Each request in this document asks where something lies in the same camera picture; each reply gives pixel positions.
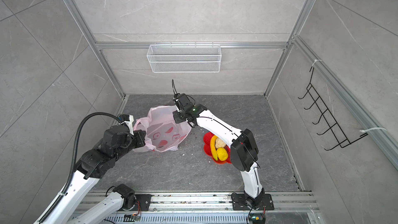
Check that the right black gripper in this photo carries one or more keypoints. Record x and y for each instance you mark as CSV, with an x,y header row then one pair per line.
x,y
176,116

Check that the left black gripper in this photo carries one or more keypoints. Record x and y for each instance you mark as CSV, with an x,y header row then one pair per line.
x,y
139,136

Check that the pink printed plastic bag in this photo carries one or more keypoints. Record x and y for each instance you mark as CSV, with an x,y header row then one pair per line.
x,y
162,132

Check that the yellow fake banana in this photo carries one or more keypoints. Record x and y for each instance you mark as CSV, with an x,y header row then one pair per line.
x,y
213,148

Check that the beige fake fruit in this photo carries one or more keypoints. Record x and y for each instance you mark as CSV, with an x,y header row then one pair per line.
x,y
219,143

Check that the yellow fake lemon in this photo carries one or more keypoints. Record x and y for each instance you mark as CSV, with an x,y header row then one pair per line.
x,y
222,154

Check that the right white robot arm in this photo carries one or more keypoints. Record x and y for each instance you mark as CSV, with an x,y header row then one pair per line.
x,y
243,148

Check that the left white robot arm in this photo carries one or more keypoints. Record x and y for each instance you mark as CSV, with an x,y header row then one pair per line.
x,y
86,172

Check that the red flower-shaped plate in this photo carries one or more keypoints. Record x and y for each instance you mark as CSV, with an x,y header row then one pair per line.
x,y
206,148

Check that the white wire mesh basket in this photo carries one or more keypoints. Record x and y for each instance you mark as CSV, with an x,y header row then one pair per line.
x,y
187,58

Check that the black wire hook rack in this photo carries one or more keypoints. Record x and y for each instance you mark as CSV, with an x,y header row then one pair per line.
x,y
339,137

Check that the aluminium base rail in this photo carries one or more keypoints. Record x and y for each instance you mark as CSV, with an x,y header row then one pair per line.
x,y
216,208

